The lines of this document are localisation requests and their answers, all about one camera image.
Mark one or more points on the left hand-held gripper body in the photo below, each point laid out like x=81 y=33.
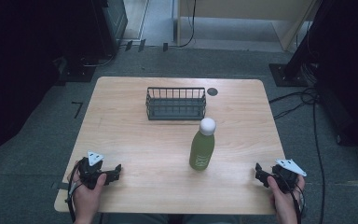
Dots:
x=90 y=171

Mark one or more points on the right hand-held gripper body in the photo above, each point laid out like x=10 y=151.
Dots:
x=287 y=174

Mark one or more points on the green bottle with white cap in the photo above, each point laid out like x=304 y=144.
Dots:
x=202 y=149

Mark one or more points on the person's right hand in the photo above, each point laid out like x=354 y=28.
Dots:
x=284 y=202

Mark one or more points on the person's left hand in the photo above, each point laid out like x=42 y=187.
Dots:
x=87 y=199

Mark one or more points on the dark round table grommet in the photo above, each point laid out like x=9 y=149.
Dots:
x=212 y=91

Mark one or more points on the black metal stand with base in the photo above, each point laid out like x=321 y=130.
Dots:
x=292 y=70

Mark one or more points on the black cabinet on stand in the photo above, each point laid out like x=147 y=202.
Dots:
x=105 y=28

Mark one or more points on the light wooden furniture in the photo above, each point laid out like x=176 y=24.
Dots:
x=248 y=9

